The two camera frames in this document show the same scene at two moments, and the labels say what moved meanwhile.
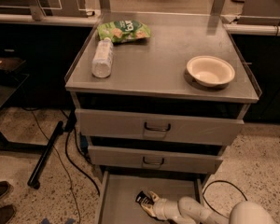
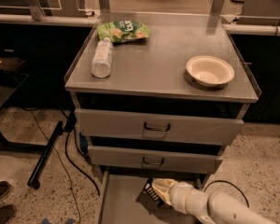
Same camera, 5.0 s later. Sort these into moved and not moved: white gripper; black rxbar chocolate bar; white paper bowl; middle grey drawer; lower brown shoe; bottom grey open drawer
Moved: black rxbar chocolate bar; white gripper
Not moved: lower brown shoe; middle grey drawer; white paper bowl; bottom grey open drawer
